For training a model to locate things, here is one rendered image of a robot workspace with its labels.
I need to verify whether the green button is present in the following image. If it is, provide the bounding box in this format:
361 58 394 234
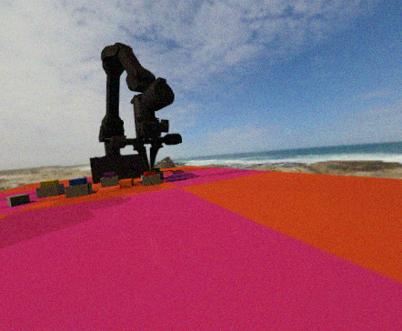
154 167 164 180

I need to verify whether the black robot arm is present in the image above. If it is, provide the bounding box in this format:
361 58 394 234
99 42 175 156

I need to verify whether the blue button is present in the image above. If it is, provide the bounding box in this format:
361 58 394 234
65 177 93 198

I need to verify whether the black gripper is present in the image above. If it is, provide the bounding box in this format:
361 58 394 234
110 113 182 172

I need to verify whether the red button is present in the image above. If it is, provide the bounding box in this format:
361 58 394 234
141 171 161 186

